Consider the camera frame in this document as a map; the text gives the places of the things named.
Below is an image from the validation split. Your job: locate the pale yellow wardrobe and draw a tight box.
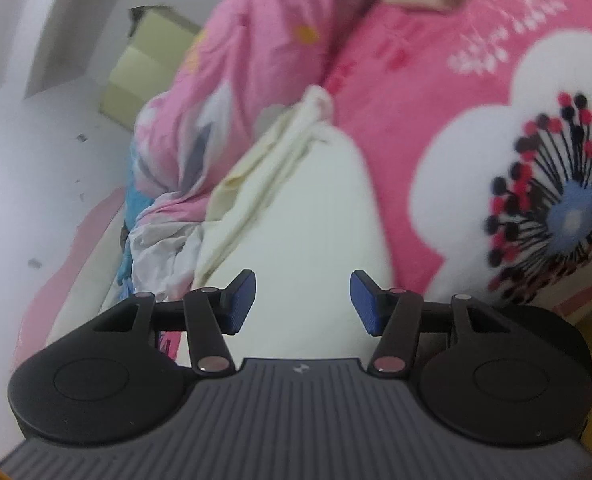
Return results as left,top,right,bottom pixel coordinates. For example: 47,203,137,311
98,7,203,134

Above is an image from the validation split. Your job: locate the cream fleece deer sweater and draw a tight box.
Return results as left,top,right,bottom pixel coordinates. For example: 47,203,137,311
193,85,397,361

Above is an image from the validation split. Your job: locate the teal cloth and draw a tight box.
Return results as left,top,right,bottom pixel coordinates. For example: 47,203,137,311
116,185,157,287

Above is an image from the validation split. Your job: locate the pink floral duvet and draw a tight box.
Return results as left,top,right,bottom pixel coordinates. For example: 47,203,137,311
126,0,377,212

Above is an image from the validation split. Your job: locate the white shirt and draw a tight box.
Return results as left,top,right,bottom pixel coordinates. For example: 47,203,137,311
126,220,213,302

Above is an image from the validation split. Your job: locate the pink floral fleece blanket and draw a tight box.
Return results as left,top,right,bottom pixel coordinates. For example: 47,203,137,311
321,0,592,322

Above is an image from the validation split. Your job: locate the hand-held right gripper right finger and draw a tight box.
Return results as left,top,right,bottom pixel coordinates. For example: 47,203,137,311
351,269,509,378

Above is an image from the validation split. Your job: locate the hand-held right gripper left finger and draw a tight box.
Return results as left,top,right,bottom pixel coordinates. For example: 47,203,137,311
92,269,257,376

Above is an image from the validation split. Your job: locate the pink and cream headboard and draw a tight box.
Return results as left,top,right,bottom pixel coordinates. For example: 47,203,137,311
11,190,133,362

